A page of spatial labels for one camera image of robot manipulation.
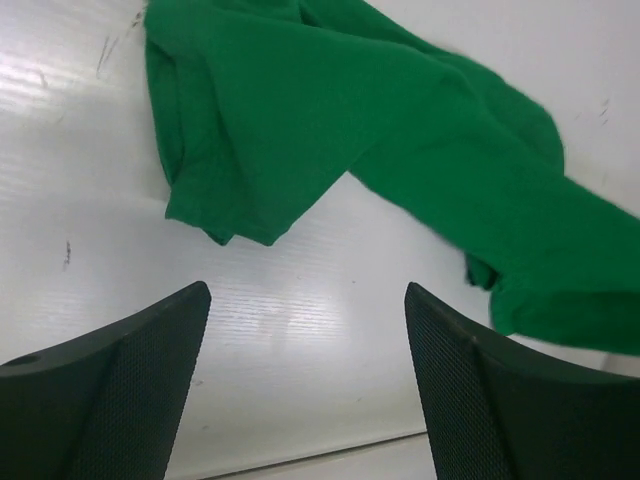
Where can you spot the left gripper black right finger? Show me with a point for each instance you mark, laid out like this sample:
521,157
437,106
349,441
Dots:
496,409

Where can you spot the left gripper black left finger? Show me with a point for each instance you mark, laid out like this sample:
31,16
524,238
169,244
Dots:
107,404

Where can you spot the green t shirt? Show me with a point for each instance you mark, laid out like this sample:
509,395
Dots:
260,107

